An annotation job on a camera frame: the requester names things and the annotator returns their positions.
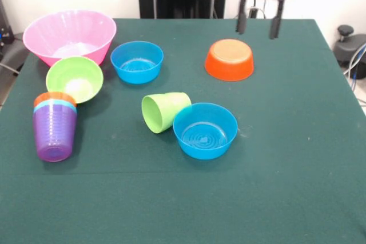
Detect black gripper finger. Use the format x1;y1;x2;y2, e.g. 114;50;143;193
235;0;248;35
268;0;286;40

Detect orange bowl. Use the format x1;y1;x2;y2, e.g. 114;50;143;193
204;38;255;82

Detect blue bowl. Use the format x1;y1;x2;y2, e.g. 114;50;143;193
110;41;164;85
172;102;238;161

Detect green bowl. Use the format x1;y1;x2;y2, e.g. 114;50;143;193
45;56;104;104

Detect blue cup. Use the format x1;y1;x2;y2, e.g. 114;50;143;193
33;98;78;115

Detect orange cup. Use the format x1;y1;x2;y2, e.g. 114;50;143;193
33;91;77;108

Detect purple cup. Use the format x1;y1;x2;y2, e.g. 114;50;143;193
32;103;78;162

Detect black office chair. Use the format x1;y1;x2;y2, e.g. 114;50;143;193
334;25;366;70

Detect dark green table cloth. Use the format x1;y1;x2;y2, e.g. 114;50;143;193
0;17;366;244

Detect large pink bowl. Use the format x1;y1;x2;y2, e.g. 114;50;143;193
22;9;117;67

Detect black device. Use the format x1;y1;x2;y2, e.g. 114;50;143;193
0;0;15;47

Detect blue cable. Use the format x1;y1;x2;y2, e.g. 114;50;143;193
343;42;366;85

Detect grey cable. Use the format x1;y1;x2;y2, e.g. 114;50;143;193
0;62;20;77

